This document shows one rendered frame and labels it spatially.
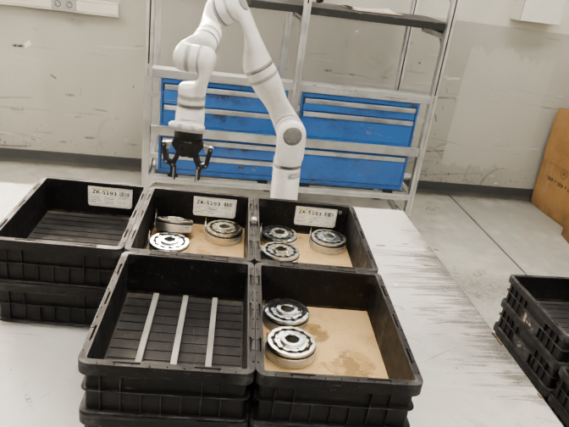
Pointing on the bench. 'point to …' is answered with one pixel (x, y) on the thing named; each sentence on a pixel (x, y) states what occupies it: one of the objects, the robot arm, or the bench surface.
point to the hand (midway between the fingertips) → (185, 174)
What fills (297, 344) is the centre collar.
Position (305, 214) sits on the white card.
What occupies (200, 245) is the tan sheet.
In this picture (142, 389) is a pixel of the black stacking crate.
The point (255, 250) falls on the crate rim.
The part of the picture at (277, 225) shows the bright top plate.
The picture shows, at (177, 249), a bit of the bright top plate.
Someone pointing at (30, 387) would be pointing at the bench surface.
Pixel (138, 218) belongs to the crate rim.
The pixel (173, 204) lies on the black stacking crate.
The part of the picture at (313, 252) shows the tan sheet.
